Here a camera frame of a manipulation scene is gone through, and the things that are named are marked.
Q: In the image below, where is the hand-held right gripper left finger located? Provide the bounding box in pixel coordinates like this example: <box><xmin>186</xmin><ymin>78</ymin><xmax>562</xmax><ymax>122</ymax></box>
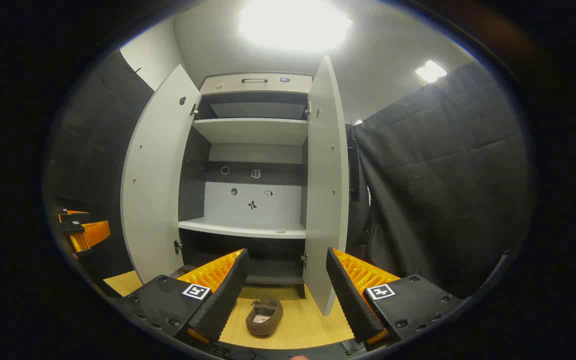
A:
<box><xmin>120</xmin><ymin>248</ymin><xmax>250</xmax><ymax>346</ymax></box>

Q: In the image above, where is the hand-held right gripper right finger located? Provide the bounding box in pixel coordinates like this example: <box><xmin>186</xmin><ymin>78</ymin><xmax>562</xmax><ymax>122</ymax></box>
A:
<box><xmin>326</xmin><ymin>247</ymin><xmax>464</xmax><ymax>346</ymax></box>

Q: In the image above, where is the brown fuzzy shoe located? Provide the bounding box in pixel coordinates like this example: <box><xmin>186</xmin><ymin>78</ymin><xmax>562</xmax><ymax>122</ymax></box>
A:
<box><xmin>246</xmin><ymin>298</ymin><xmax>284</xmax><ymax>337</ymax></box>

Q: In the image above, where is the grey cabinet door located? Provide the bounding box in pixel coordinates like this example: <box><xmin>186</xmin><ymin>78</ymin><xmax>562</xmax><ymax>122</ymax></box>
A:
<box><xmin>303</xmin><ymin>56</ymin><xmax>350</xmax><ymax>317</ymax></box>
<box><xmin>120</xmin><ymin>64</ymin><xmax>202</xmax><ymax>284</ymax></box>

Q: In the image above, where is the grey shoe cabinet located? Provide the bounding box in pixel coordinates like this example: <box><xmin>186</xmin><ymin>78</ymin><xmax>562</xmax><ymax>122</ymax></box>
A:
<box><xmin>120</xmin><ymin>56</ymin><xmax>350</xmax><ymax>317</ymax></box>

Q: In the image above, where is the grey cabinet drawer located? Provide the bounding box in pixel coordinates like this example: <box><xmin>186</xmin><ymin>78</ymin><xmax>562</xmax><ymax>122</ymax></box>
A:
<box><xmin>200</xmin><ymin>73</ymin><xmax>314</xmax><ymax>96</ymax></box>

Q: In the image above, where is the black backdrop cloth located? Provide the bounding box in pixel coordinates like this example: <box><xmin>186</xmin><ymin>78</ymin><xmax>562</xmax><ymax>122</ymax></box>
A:
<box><xmin>345</xmin><ymin>62</ymin><xmax>535</xmax><ymax>301</ymax></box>
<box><xmin>45</xmin><ymin>50</ymin><xmax>155</xmax><ymax>281</ymax></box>

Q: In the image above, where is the small ceiling light panel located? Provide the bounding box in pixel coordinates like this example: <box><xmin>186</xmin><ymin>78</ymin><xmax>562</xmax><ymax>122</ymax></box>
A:
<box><xmin>414</xmin><ymin>60</ymin><xmax>448</xmax><ymax>84</ymax></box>

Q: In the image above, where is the large ceiling light panel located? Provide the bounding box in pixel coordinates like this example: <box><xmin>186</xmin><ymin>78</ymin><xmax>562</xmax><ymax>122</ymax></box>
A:
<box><xmin>238</xmin><ymin>0</ymin><xmax>354</xmax><ymax>51</ymax></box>

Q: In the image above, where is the black door handle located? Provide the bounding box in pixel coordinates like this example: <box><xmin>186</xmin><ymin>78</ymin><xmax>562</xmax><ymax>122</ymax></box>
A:
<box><xmin>348</xmin><ymin>139</ymin><xmax>362</xmax><ymax>202</ymax></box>

